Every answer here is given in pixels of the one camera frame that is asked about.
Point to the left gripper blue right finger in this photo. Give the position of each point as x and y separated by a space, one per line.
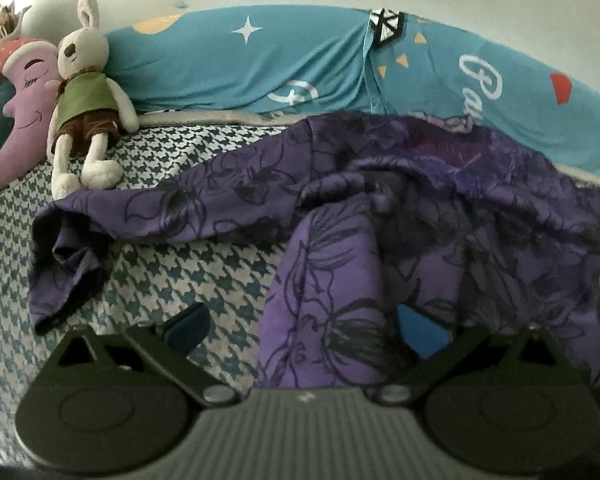
422 355

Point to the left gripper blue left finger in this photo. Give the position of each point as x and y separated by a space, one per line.
165 348

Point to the blue cartoon print bedsheet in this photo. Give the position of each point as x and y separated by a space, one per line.
281 60

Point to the white perforated plastic basket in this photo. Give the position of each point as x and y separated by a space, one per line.
11 22

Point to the purple patterned garment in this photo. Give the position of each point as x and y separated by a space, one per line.
468 227

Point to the blue white houndstooth mat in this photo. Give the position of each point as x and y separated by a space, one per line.
139 282

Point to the pink moon plush toy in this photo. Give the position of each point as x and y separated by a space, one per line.
31 67

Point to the beige bunny plush toy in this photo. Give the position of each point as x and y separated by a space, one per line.
91 111

